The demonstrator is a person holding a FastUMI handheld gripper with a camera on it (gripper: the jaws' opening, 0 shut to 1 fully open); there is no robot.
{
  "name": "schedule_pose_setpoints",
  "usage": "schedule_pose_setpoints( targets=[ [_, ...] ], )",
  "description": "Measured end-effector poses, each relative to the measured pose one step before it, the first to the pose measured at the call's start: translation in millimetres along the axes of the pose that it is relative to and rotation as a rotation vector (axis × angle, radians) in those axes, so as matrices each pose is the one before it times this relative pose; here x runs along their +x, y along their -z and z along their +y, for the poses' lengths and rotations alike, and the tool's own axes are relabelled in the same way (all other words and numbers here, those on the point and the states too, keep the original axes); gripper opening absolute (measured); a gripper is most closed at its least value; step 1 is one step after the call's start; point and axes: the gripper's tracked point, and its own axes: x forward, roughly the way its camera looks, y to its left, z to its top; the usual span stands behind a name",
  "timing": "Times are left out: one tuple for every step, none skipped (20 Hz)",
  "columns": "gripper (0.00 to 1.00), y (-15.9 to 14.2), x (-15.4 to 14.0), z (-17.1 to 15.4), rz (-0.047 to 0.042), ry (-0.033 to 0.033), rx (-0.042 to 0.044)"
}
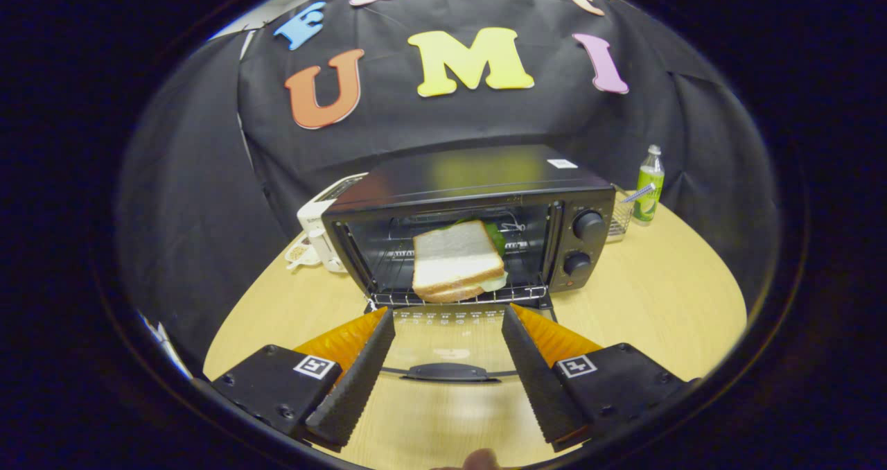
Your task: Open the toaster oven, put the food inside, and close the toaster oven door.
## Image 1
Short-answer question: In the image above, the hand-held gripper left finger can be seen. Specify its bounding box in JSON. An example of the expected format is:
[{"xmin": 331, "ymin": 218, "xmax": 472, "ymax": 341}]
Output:
[{"xmin": 211, "ymin": 308, "xmax": 396, "ymax": 451}]

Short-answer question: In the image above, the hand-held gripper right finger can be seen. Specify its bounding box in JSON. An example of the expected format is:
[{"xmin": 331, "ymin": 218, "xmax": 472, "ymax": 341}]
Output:
[{"xmin": 501, "ymin": 304, "xmax": 697, "ymax": 453}]

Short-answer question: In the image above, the white bread sandwich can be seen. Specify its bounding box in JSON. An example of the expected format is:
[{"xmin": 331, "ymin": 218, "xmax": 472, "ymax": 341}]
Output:
[{"xmin": 412, "ymin": 217, "xmax": 509, "ymax": 304}]

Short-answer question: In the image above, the black toaster oven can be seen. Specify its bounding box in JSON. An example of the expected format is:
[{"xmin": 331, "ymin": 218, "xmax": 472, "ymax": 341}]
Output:
[{"xmin": 321, "ymin": 144, "xmax": 616, "ymax": 385}]

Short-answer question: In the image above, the white toaster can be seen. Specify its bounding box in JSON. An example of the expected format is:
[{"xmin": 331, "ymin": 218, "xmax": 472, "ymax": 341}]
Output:
[{"xmin": 297, "ymin": 173, "xmax": 369, "ymax": 274}]

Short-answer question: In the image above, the green label plastic bottle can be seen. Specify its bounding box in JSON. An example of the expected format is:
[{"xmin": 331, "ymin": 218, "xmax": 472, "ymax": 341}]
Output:
[{"xmin": 632, "ymin": 144, "xmax": 666, "ymax": 227}]

